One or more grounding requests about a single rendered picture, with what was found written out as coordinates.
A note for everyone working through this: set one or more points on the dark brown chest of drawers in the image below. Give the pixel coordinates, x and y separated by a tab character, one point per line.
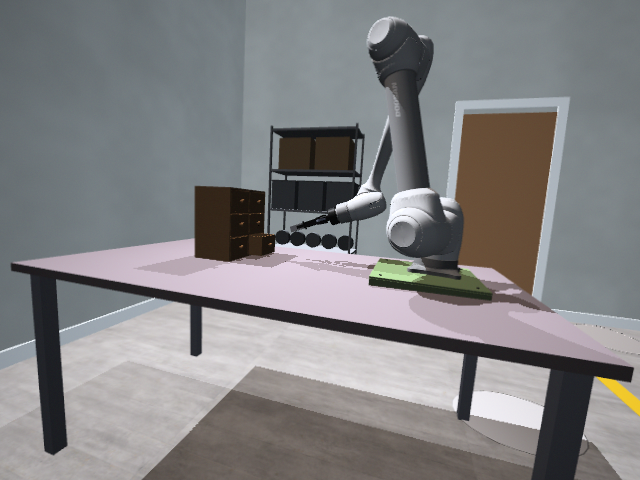
213	222

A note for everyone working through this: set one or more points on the dark brown drawer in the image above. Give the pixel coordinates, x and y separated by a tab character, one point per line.
239	224
238	247
261	244
239	201
256	222
256	202

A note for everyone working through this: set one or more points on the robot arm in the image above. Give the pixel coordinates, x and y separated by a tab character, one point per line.
417	225

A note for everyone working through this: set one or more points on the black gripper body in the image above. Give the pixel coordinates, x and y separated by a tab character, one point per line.
332	217

